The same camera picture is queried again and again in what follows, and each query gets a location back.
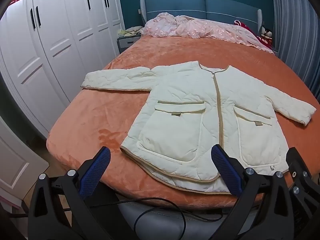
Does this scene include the pink lace bedspread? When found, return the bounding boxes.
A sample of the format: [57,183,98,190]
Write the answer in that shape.
[140,12,274,53]

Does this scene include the black cable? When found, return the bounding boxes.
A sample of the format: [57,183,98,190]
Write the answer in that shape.
[90,197,225,234]

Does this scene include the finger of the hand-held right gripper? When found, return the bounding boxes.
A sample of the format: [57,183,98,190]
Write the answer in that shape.
[286,147,315,198]

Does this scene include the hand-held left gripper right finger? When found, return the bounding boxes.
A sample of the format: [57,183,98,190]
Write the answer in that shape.
[207,144,302,240]

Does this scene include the orange plush bed blanket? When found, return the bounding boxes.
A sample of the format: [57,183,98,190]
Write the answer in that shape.
[46,34,320,207]

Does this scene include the pale yellow cloth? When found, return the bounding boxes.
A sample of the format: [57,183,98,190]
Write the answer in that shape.
[119,26,144,38]

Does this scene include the grey nightstand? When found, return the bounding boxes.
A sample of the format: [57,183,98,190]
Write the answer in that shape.
[117,35,142,54]

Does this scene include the white panelled wardrobe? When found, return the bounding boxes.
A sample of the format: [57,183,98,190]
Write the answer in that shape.
[0,0,125,140]

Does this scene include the white panelled door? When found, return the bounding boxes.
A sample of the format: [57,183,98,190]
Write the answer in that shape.
[0,116,49,205]

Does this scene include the blue upholstered headboard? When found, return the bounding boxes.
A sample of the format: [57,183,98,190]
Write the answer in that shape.
[139,0,263,34]

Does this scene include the grey-blue curtain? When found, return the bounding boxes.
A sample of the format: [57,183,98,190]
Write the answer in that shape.
[270,0,320,98]

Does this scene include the grey bed base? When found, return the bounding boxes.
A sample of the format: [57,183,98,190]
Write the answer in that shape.
[117,200,238,240]

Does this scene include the cream quilted jacket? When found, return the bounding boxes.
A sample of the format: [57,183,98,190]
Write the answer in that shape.
[80,61,317,195]

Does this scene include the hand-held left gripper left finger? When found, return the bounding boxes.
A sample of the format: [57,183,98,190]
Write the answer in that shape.
[27,146,133,240]

